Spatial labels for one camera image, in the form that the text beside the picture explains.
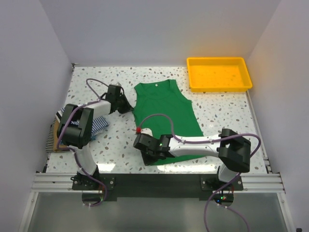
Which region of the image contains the blue white striped tank top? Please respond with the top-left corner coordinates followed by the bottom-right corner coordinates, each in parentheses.
top-left (55, 107), bottom-right (109, 137)

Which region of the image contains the green tank top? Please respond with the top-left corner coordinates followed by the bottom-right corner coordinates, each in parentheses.
top-left (133, 79), bottom-right (203, 165)

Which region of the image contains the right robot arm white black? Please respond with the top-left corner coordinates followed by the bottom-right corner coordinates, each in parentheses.
top-left (133, 129), bottom-right (251, 190)

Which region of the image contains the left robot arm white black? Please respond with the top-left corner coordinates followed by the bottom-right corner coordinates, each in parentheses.
top-left (56, 85), bottom-right (133, 190)

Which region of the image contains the light blue folded tank top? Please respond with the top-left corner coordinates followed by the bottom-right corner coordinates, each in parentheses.
top-left (91, 135), bottom-right (97, 141)

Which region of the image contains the tan folded tank top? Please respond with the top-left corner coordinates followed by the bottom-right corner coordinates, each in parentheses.
top-left (53, 119), bottom-right (68, 152)

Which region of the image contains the black white thin-striped tank top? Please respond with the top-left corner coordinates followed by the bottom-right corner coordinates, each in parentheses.
top-left (45, 124), bottom-right (55, 153)

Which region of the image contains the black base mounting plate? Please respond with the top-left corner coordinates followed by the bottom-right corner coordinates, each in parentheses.
top-left (71, 173), bottom-right (244, 202)

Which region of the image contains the yellow plastic tray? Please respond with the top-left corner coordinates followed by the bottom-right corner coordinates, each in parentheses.
top-left (186, 57), bottom-right (253, 92)

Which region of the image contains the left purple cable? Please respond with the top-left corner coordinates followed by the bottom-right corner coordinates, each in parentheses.
top-left (56, 78), bottom-right (112, 208)

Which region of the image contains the purple cable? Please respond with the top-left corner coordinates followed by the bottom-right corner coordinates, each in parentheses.
top-left (56, 78), bottom-right (112, 208)
top-left (139, 113), bottom-right (263, 232)

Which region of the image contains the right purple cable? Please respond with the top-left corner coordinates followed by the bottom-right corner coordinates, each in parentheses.
top-left (139, 113), bottom-right (263, 232)

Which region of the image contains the aluminium frame rail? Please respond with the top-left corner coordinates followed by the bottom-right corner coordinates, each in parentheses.
top-left (31, 173), bottom-right (285, 193)

